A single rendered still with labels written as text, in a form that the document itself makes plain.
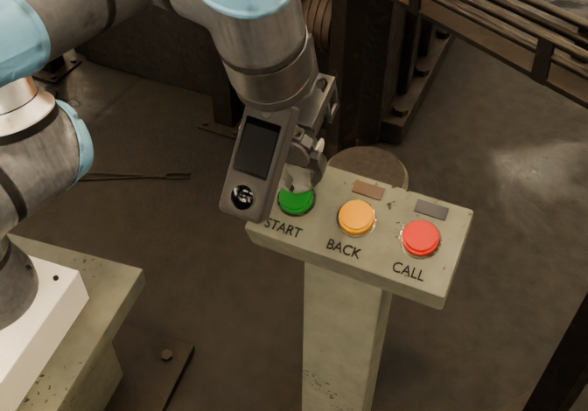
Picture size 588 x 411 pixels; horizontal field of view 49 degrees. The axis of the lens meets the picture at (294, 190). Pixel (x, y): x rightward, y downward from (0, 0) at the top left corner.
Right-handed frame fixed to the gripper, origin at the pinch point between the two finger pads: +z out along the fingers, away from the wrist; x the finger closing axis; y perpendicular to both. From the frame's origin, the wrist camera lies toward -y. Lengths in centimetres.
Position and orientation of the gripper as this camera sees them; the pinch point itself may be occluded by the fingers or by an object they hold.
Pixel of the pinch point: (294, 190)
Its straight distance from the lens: 73.4
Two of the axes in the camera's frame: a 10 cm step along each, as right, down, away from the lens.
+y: 3.9, -8.5, 3.6
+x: -9.1, -2.9, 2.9
